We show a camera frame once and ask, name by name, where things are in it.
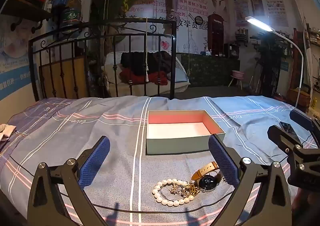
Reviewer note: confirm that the pale green box pink inside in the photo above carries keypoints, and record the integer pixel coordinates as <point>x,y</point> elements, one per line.
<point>175,145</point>

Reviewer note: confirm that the dark leafy plant stand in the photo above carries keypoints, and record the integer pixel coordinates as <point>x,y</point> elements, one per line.
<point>267,65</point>

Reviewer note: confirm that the grey blue plaid bed sheet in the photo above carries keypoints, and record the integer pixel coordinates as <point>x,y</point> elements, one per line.
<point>75,140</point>

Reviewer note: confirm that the white wicker hanging chair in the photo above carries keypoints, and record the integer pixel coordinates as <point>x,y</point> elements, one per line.
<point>180,70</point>

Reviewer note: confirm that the green patterned counter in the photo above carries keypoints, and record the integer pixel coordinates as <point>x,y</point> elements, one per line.
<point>210,70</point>

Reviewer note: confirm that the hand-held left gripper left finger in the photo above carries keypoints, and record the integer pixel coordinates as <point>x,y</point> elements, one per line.
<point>96,163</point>

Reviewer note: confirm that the wide portrait wall poster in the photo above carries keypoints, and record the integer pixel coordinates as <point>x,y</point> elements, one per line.
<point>273,0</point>

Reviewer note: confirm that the narrow portrait wall poster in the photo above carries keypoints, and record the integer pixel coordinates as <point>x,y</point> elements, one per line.
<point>240,3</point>

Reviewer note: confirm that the blue plastic basket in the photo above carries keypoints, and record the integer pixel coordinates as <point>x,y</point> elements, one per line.
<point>60,0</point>

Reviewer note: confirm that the beige cloth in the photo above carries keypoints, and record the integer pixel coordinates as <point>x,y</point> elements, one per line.
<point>6,132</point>

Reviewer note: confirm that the blue face wall poster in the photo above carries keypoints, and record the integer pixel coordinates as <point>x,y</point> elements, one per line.
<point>15,60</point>

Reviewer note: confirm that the black clothing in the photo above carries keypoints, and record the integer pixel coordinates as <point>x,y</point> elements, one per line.
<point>140,62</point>

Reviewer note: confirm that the white floor lamp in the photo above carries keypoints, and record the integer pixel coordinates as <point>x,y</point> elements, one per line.
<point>260,24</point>

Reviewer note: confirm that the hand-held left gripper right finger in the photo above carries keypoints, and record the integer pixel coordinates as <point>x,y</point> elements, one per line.
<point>223,161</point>

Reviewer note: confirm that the red clothing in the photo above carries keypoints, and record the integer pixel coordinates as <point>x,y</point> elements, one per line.
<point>136,79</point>

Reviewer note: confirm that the red telephone booth cabinet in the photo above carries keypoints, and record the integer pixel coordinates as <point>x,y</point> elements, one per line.
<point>215,35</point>

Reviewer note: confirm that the black iron bed frame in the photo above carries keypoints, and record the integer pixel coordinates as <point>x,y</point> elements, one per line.
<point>171,65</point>

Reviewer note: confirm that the pink stool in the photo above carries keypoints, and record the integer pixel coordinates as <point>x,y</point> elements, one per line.
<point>237,74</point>

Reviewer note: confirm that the small wall spice rack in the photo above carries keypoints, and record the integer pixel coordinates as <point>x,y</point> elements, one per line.
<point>242,37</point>

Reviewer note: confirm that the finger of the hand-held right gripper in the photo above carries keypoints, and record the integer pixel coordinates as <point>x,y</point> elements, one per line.
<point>282,138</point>
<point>300,118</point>

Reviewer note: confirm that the yellow wooden board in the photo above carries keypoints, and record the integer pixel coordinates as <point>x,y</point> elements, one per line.
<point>67,78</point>

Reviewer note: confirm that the green round tin can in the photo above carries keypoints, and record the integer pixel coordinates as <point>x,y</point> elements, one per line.
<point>71,18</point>

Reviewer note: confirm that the gold jewelry piece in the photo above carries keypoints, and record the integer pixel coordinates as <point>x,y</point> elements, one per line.
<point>187,189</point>

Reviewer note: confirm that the dark wooden wall shelf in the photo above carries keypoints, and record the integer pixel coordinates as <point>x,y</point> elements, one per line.
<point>27,10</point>

